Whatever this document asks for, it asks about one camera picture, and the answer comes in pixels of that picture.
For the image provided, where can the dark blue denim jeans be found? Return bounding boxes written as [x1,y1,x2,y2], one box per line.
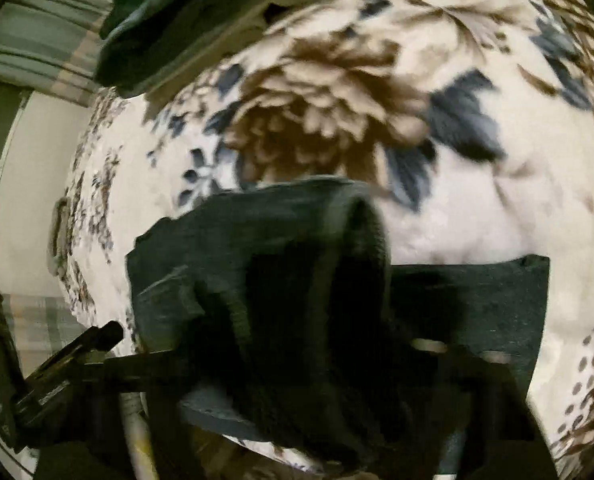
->
[126,178,550,476]

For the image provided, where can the floral bed blanket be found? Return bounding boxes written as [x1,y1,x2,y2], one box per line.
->
[55,0,594,479]

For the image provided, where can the green striped curtain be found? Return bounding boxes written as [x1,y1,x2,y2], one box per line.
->
[0,0,107,106]

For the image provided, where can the dark green folded blanket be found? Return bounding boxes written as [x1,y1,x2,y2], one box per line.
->
[94,0,311,98]

